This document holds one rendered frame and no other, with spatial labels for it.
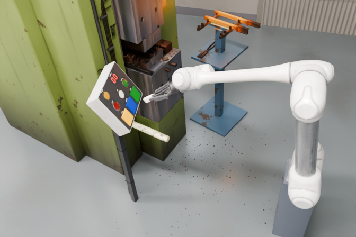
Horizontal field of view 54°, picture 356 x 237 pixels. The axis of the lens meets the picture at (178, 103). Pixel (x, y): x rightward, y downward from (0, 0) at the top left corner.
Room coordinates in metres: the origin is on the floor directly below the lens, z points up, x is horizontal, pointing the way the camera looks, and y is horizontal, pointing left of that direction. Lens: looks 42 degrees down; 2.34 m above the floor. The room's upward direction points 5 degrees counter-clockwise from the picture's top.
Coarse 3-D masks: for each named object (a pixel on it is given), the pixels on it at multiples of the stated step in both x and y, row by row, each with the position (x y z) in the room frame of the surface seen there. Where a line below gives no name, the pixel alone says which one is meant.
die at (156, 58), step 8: (128, 48) 2.17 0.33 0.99; (152, 48) 2.14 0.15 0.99; (160, 48) 2.13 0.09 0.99; (128, 56) 2.08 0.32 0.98; (136, 56) 2.07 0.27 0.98; (144, 56) 2.05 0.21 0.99; (152, 56) 2.04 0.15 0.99; (160, 56) 2.10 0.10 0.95; (136, 64) 2.02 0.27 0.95; (144, 64) 1.98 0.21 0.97; (152, 64) 2.02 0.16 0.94
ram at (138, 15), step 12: (120, 0) 1.97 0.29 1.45; (132, 0) 1.94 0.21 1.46; (144, 0) 2.02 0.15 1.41; (156, 0) 2.12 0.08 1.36; (120, 12) 1.99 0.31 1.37; (132, 12) 1.93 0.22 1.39; (144, 12) 2.01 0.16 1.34; (156, 12) 2.11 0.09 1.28; (120, 24) 2.00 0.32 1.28; (132, 24) 1.94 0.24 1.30; (144, 24) 2.00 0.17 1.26; (156, 24) 2.10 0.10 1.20; (120, 36) 2.01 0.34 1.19; (132, 36) 1.95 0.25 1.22; (144, 36) 1.99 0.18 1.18
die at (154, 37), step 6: (156, 30) 2.09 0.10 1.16; (150, 36) 2.04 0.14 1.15; (156, 36) 2.09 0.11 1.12; (126, 42) 2.05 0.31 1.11; (132, 42) 2.02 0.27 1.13; (144, 42) 1.98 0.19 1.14; (150, 42) 2.03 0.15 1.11; (156, 42) 2.08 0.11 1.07; (132, 48) 2.02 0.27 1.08; (138, 48) 1.99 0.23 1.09; (144, 48) 1.97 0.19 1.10
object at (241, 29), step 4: (204, 16) 2.50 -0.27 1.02; (208, 16) 2.50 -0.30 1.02; (212, 20) 2.45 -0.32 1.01; (216, 20) 2.43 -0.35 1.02; (220, 20) 2.42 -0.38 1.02; (220, 24) 2.39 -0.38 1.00; (224, 24) 2.37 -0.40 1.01; (228, 24) 2.35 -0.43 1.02; (232, 24) 2.34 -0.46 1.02; (232, 28) 2.32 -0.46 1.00; (236, 28) 2.28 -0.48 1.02; (240, 28) 2.28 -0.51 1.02; (244, 28) 2.25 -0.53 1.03; (248, 28) 2.25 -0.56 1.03; (240, 32) 2.27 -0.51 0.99; (244, 32) 2.25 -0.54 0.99
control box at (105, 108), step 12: (108, 72) 1.60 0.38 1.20; (120, 72) 1.67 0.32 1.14; (96, 84) 1.54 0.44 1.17; (108, 84) 1.52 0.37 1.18; (120, 84) 1.59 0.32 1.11; (132, 84) 1.67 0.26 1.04; (96, 96) 1.40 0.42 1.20; (96, 108) 1.38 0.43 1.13; (108, 108) 1.37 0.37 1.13; (120, 108) 1.44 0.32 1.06; (108, 120) 1.37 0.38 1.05; (120, 120) 1.37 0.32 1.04; (132, 120) 1.43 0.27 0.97; (120, 132) 1.36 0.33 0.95
